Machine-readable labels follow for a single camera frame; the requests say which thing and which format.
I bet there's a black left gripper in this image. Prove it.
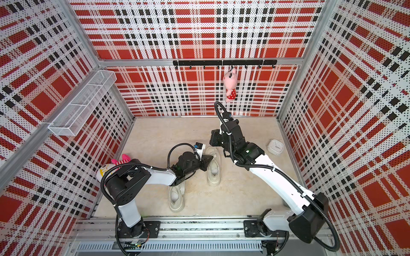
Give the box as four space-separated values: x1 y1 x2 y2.
184 155 214 176

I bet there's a white sneaker one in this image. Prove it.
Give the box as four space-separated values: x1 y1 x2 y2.
168 181 185 212
205 147 221 186

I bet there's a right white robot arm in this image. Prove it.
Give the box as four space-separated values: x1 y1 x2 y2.
210 120 328 243

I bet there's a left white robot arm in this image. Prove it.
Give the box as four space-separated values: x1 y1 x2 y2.
97 151 213 239

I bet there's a pink hanging plush toy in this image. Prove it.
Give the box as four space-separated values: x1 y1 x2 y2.
223 68 238 102

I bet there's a pink striped plush doll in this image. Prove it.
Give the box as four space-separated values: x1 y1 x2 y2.
96 154 131 182

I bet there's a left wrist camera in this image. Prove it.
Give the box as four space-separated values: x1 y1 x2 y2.
194 143 205 159

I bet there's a black hook rail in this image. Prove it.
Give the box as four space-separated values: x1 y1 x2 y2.
173 59 278 68

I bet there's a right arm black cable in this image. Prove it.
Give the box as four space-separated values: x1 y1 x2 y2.
214 101 341 252

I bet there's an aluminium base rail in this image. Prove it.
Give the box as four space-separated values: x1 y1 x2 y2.
64 215 329 256

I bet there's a white wire mesh basket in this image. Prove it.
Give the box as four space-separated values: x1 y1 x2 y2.
48 70 116 137

